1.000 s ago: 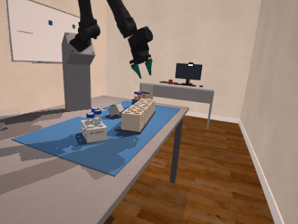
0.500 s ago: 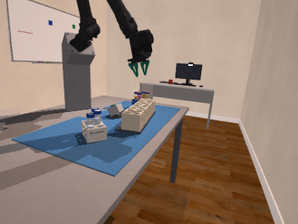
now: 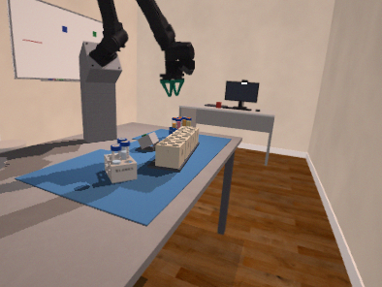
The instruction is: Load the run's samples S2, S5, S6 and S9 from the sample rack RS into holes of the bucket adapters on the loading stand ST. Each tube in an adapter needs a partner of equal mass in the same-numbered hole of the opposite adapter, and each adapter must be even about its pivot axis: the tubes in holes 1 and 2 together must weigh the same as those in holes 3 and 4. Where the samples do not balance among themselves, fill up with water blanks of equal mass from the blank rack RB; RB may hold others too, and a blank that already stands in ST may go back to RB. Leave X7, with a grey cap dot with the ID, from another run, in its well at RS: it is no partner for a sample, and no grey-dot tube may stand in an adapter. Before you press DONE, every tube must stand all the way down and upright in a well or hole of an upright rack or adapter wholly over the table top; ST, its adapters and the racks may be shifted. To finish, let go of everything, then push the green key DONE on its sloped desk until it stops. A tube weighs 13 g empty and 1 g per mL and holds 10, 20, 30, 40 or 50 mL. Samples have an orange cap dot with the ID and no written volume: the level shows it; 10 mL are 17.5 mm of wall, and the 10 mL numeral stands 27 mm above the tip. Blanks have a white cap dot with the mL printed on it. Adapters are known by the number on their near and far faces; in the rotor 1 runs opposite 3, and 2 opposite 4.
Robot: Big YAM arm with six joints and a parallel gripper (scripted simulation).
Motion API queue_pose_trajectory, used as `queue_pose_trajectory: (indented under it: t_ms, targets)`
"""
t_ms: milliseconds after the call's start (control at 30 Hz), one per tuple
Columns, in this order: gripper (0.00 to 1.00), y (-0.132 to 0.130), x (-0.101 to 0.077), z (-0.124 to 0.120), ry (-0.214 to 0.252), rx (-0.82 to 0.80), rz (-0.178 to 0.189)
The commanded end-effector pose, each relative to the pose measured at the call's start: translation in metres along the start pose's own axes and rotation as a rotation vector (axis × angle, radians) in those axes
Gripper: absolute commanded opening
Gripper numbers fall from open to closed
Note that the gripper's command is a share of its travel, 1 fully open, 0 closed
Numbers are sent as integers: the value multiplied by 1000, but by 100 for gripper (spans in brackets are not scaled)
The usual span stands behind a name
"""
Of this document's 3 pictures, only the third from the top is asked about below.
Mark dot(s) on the blue table mat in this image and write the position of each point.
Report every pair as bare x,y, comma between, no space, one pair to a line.
83,179

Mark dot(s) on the sample tube with blue cap and orange dot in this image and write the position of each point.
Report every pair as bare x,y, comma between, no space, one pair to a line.
188,121

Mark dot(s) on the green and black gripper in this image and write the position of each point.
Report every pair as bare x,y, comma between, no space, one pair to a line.
176,78

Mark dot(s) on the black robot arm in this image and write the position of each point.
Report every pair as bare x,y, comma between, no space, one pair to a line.
115,37

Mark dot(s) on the blue tube rack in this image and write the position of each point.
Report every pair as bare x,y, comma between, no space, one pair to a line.
171,130

